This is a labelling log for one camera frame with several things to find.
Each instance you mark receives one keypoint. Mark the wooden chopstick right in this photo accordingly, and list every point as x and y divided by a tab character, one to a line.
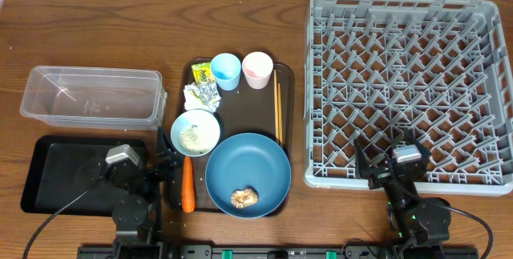
280	115

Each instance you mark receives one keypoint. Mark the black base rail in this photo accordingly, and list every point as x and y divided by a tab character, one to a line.
208	252

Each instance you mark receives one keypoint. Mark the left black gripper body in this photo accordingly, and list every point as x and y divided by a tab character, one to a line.
146	191

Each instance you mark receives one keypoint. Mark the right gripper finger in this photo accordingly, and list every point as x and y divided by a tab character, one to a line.
410	140
363	169

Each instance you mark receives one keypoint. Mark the white tissue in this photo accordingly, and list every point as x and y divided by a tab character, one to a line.
204	96

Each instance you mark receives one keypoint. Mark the brown food scrap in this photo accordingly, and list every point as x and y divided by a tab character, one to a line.
243	198

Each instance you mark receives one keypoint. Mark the orange carrot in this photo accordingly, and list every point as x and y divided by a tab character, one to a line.
188	197

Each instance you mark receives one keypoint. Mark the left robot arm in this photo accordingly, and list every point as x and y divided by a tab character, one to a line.
138	215

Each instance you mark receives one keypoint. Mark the light blue cup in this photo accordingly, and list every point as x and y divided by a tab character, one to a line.
226	69

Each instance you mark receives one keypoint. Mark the light blue bowl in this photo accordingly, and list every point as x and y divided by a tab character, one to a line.
193	117

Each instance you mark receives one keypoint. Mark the pink cup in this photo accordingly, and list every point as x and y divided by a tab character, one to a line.
257	67

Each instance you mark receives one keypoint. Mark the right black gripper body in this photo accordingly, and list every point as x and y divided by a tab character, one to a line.
379	180

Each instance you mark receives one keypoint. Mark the wooden chopstick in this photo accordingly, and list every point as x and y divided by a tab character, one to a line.
280	115
277	125

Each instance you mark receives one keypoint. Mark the black plastic tray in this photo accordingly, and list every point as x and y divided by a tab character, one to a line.
62	167

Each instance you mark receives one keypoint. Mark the grey dishwasher rack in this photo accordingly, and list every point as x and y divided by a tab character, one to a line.
439	68

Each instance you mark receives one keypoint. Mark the yellow green snack wrapper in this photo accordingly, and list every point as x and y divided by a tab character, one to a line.
202	73

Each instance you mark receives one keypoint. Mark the large blue plate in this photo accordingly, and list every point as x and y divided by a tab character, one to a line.
248	160

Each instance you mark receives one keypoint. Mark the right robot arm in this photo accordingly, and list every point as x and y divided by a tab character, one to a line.
422	223

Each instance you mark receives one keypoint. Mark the white rice pile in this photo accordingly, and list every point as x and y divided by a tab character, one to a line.
196	140

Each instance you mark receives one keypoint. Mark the wooden chopstick left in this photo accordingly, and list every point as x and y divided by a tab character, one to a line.
277	125

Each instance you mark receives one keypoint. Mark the clear plastic bin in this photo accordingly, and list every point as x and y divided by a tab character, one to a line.
95	97

